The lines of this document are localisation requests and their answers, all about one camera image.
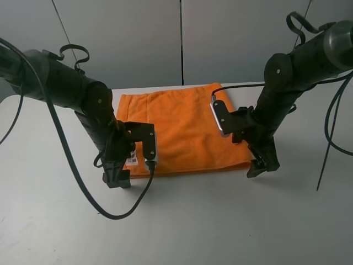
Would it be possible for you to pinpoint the orange towel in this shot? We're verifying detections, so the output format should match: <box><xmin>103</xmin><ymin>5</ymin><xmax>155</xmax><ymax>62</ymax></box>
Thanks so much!
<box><xmin>116</xmin><ymin>83</ymin><xmax>252</xmax><ymax>176</ymax></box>

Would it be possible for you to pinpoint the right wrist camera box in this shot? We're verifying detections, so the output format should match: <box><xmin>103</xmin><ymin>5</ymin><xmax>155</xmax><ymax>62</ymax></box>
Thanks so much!
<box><xmin>210</xmin><ymin>100</ymin><xmax>240</xmax><ymax>137</ymax></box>

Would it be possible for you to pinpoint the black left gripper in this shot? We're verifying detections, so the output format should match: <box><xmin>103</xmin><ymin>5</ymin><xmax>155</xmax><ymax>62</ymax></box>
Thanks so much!
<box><xmin>103</xmin><ymin>121</ymin><xmax>135</xmax><ymax>188</ymax></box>

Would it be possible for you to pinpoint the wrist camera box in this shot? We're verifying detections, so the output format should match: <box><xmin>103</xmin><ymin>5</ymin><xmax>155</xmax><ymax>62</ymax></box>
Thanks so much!
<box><xmin>125</xmin><ymin>121</ymin><xmax>158</xmax><ymax>172</ymax></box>
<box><xmin>210</xmin><ymin>100</ymin><xmax>240</xmax><ymax>137</ymax></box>

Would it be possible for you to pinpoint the white towel label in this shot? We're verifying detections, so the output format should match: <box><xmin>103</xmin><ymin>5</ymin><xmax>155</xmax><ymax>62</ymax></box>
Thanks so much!
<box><xmin>125</xmin><ymin>150</ymin><xmax>138</xmax><ymax>166</ymax></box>

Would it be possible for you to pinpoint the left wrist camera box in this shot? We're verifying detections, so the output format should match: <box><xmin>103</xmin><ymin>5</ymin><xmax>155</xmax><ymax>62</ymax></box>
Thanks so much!
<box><xmin>125</xmin><ymin>121</ymin><xmax>158</xmax><ymax>172</ymax></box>

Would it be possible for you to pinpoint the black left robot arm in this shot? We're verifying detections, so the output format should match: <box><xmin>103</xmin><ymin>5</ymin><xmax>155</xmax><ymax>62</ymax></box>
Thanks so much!
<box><xmin>1</xmin><ymin>39</ymin><xmax>135</xmax><ymax>188</ymax></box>

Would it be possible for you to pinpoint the black camera cable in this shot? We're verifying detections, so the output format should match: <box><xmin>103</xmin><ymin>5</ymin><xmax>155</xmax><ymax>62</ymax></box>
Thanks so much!
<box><xmin>211</xmin><ymin>71</ymin><xmax>353</xmax><ymax>191</ymax></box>
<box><xmin>0</xmin><ymin>37</ymin><xmax>158</xmax><ymax>220</ymax></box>

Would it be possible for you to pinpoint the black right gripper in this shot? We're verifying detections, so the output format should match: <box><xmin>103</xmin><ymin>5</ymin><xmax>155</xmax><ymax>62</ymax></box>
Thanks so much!
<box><xmin>231</xmin><ymin>106</ymin><xmax>280</xmax><ymax>178</ymax></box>

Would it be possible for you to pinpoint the black right camera cable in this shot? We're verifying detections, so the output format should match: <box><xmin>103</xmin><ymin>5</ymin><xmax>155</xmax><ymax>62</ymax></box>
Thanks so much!
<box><xmin>211</xmin><ymin>71</ymin><xmax>353</xmax><ymax>191</ymax></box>

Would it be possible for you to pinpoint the black left camera cable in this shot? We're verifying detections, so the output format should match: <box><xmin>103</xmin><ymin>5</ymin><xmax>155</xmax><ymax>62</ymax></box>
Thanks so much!
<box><xmin>0</xmin><ymin>37</ymin><xmax>158</xmax><ymax>220</ymax></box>

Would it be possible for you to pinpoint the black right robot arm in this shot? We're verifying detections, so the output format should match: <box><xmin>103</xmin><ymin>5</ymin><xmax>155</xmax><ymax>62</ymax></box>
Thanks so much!
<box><xmin>233</xmin><ymin>12</ymin><xmax>352</xmax><ymax>178</ymax></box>

